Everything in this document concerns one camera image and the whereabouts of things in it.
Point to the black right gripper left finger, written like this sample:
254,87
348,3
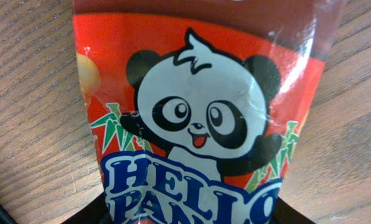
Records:
96,212

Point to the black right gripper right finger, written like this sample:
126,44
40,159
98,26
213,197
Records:
285,214

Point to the Hello Panda biscuit box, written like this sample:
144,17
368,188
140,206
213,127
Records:
195,106

